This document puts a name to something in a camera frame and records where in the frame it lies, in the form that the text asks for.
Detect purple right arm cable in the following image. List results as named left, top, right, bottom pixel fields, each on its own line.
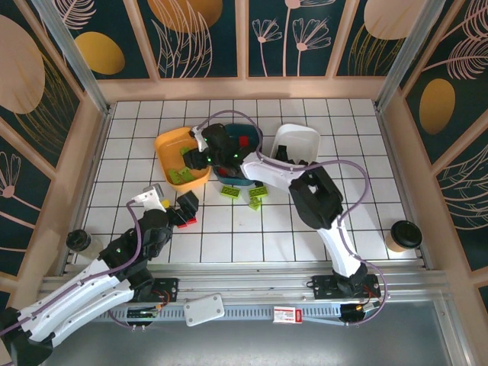
left=196, top=109, right=390, bottom=329

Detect paper cup with black lid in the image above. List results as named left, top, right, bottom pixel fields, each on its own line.
left=385, top=220, right=423, bottom=253

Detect white plastic container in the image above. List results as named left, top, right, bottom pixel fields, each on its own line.
left=269, top=122, right=321, bottom=169

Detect grey slotted cable duct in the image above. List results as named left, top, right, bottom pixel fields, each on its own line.
left=87, top=303, right=386, bottom=326

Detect aluminium frame post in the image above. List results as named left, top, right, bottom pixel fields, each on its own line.
left=32, top=0, right=112, bottom=115
left=375, top=0, right=454, bottom=111

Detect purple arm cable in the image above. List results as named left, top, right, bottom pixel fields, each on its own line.
left=0, top=200, right=146, bottom=336
left=196, top=109, right=390, bottom=329

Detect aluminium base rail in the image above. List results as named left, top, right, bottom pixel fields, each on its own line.
left=41, top=265, right=447, bottom=306

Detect orange plastic container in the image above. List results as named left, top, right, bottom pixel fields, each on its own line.
left=153, top=127, right=213, bottom=191

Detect white plastic box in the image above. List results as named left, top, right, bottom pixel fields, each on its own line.
left=182, top=292, right=226, bottom=328

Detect red and white card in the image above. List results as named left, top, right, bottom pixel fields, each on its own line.
left=272, top=304, right=304, bottom=324

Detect black controller board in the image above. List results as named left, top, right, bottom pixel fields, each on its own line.
left=125, top=306, right=162, bottom=322
left=341, top=300, right=384, bottom=325

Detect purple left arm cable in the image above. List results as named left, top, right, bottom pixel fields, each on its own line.
left=0, top=200, right=146, bottom=336

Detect clear cup with black lid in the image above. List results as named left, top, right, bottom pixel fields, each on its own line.
left=65, top=230, right=103, bottom=261

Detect teal plastic container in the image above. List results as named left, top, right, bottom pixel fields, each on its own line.
left=211, top=122, right=265, bottom=188

